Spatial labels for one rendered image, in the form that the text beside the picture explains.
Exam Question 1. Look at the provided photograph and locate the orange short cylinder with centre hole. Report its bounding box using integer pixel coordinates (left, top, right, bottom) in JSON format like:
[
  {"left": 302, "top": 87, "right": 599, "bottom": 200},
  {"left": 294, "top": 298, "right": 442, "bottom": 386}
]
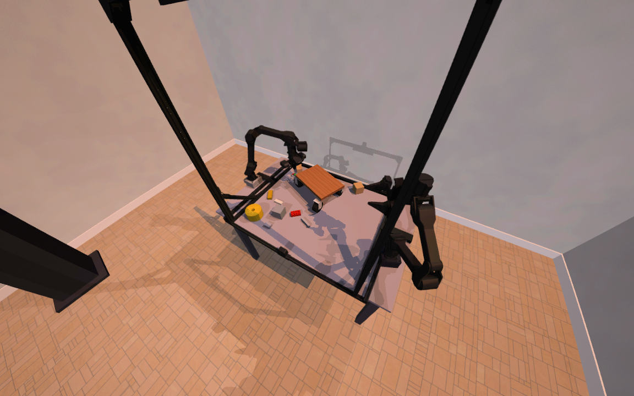
[{"left": 245, "top": 204, "right": 263, "bottom": 222}]

